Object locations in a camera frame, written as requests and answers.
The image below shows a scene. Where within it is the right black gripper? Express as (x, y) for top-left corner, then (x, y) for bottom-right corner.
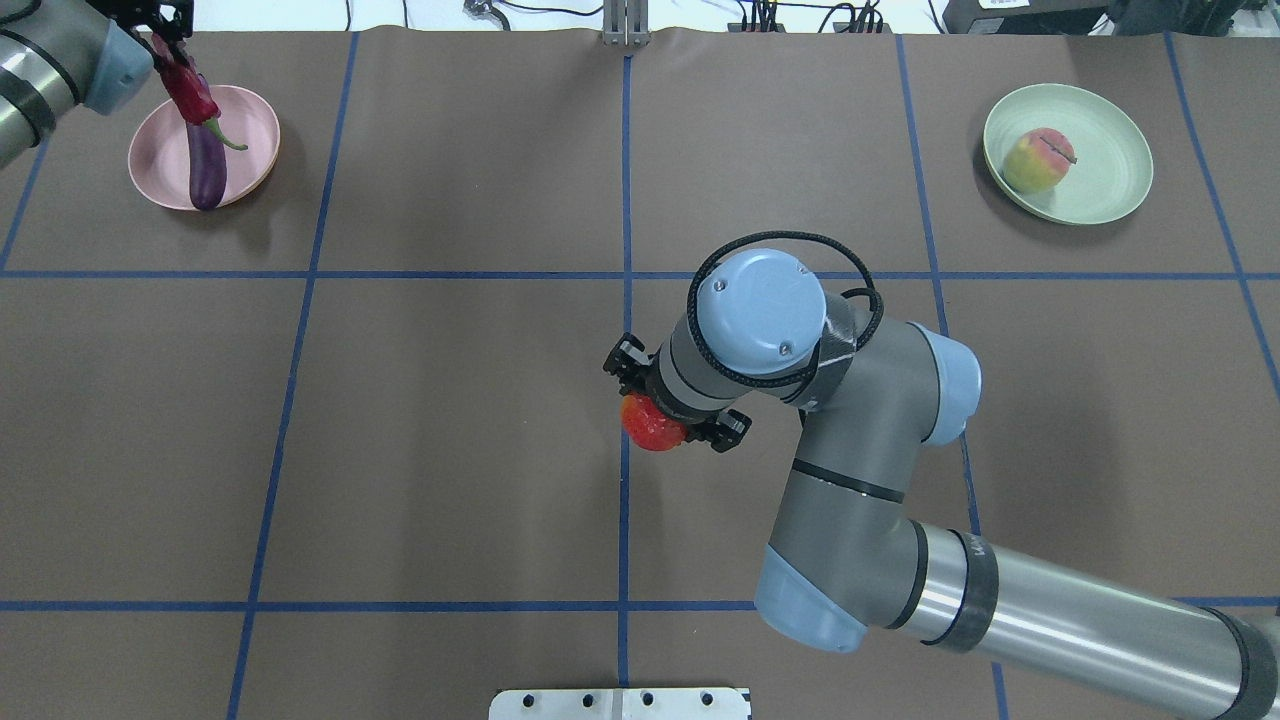
(603, 333), (753, 454)

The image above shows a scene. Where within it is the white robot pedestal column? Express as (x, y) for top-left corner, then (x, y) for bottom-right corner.
(488, 687), (754, 719)

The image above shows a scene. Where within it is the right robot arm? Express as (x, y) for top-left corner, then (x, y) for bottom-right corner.
(603, 249), (1277, 719)

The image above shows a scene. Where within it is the red orange apple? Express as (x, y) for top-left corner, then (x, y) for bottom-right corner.
(620, 392), (689, 452)

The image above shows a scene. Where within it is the pink plate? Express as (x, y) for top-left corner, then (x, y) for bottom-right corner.
(128, 85), (282, 211)

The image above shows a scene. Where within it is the red chili pepper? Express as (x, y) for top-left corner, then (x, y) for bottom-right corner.
(150, 33), (248, 151)

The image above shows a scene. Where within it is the green plate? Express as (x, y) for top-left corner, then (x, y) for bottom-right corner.
(982, 83), (1155, 225)

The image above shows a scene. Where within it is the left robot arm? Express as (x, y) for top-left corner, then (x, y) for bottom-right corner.
(1, 1), (195, 167)

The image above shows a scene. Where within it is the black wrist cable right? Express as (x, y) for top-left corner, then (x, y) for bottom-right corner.
(686, 232), (884, 391)

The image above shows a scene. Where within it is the aluminium frame post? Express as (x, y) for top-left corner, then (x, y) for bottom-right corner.
(600, 0), (652, 49)

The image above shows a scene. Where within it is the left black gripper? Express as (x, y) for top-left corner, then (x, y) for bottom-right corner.
(95, 0), (195, 44)

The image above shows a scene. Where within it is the purple eggplant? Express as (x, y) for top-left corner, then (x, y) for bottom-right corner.
(186, 119), (228, 211)

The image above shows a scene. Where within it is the yellow pink peach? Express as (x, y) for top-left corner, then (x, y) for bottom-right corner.
(998, 127), (1076, 193)

